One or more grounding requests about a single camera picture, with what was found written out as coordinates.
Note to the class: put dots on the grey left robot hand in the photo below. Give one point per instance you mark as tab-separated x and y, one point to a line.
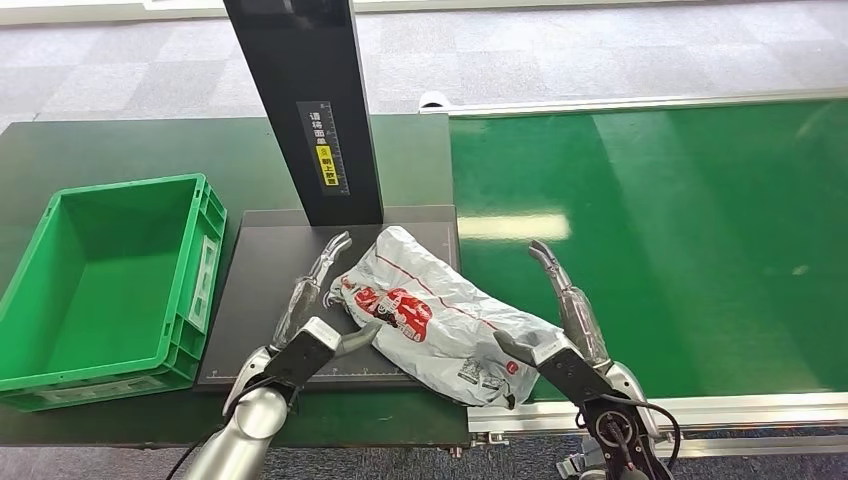
305	291

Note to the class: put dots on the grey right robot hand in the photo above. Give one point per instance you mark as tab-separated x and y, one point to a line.
583	324

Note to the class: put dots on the grey plastic package red print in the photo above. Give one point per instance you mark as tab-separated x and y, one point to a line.
450	318

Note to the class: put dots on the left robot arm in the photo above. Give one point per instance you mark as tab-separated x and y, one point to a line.
238	437

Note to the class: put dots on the black weighing platform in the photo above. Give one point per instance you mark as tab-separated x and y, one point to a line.
265	265

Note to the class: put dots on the green plastic basket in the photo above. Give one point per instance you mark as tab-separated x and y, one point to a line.
99	285

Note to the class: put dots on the green conveyor belt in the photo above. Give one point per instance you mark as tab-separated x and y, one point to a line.
662	232

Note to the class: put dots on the black and yellow label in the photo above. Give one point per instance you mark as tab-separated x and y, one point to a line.
324	152

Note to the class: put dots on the white conveyor end cap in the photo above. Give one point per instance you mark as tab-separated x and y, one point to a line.
434	99

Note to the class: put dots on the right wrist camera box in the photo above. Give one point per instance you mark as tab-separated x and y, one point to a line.
576	378

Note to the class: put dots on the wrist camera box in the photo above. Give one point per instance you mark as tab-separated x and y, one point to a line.
576	378
298	358

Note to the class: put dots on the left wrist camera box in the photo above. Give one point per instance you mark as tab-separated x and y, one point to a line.
298	358

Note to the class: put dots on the metal conveyor bracket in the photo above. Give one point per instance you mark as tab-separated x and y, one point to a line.
489	439

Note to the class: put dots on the aluminium conveyor frame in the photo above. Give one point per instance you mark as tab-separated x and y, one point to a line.
729	407

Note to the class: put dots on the black weighing device post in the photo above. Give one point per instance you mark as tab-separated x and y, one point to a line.
298	66

